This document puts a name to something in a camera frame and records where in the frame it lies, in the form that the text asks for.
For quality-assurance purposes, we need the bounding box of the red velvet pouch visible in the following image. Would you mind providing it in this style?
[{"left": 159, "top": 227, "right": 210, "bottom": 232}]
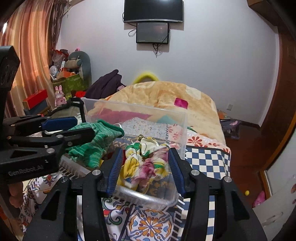
[{"left": 121, "top": 150, "right": 127, "bottom": 166}]

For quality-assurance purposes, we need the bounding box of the green cardboard box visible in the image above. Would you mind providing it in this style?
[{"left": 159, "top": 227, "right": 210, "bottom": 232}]
[{"left": 52, "top": 74, "right": 88, "bottom": 99}]

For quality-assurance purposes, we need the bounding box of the dark purple clothing pile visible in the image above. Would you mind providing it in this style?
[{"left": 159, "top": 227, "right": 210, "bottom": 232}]
[{"left": 84, "top": 69, "right": 126, "bottom": 99}]

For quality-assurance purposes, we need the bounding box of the patterned patchwork bed cover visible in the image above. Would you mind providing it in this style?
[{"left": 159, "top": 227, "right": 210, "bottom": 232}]
[{"left": 18, "top": 131, "right": 231, "bottom": 240}]

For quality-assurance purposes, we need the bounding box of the white heart wardrobe door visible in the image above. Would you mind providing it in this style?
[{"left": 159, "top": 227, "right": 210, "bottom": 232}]
[{"left": 253, "top": 134, "right": 295, "bottom": 240}]

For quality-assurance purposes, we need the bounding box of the yellow foam arch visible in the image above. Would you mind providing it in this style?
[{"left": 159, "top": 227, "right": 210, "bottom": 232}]
[{"left": 133, "top": 72, "right": 159, "bottom": 84}]

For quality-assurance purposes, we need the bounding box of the white wall socket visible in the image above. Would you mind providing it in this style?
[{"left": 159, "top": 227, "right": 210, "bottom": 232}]
[{"left": 227, "top": 104, "right": 233, "bottom": 110}]

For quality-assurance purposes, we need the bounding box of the red gift box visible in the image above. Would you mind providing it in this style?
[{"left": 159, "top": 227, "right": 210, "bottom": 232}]
[{"left": 23, "top": 89, "right": 48, "bottom": 110}]

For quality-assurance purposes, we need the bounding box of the grey plush neck pillow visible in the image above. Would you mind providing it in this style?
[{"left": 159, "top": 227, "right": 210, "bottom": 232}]
[{"left": 64, "top": 51, "right": 92, "bottom": 86}]

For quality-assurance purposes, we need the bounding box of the small black wall monitor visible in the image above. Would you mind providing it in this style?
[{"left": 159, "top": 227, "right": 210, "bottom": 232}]
[{"left": 136, "top": 22, "right": 170, "bottom": 45}]

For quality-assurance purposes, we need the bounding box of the yellow fleece blanket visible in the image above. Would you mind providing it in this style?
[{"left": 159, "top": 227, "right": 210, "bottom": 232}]
[{"left": 101, "top": 81, "right": 226, "bottom": 144}]

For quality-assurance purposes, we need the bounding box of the large black wall television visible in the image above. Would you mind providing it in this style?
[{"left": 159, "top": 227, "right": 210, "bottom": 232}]
[{"left": 123, "top": 0, "right": 183, "bottom": 23}]

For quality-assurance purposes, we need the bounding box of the pink bunny toy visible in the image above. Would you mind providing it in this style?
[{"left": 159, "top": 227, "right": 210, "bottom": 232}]
[{"left": 55, "top": 85, "right": 67, "bottom": 108}]

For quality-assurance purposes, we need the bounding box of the orange striped curtain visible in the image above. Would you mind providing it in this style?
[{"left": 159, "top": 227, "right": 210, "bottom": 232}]
[{"left": 1, "top": 1, "right": 67, "bottom": 118}]

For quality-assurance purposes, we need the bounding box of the black cord strap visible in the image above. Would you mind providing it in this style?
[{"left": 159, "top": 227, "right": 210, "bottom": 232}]
[{"left": 48, "top": 98, "right": 85, "bottom": 117}]

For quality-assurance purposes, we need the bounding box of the wooden overhead cabinet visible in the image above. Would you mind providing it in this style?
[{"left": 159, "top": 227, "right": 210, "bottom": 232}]
[{"left": 247, "top": 0, "right": 285, "bottom": 27}]

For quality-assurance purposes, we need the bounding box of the red cushion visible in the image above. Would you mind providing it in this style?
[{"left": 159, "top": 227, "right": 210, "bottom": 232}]
[{"left": 75, "top": 91, "right": 86, "bottom": 98}]

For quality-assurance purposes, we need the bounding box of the clear plastic storage bin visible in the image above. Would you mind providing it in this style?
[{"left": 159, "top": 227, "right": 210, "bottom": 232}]
[{"left": 82, "top": 97, "right": 187, "bottom": 209}]

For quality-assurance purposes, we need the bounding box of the black speaker box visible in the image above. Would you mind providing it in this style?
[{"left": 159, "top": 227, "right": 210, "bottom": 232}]
[{"left": 0, "top": 46, "right": 20, "bottom": 119}]

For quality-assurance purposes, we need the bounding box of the brown wooden door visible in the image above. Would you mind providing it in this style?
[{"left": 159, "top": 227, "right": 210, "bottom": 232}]
[{"left": 261, "top": 33, "right": 295, "bottom": 170}]

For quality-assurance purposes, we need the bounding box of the green knitted cloth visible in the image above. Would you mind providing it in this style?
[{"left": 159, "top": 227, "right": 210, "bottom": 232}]
[{"left": 68, "top": 120, "right": 125, "bottom": 169}]

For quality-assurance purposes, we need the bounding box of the floral fabric scrunchie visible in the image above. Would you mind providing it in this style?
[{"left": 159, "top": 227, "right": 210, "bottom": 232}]
[{"left": 117, "top": 135, "right": 169, "bottom": 194}]

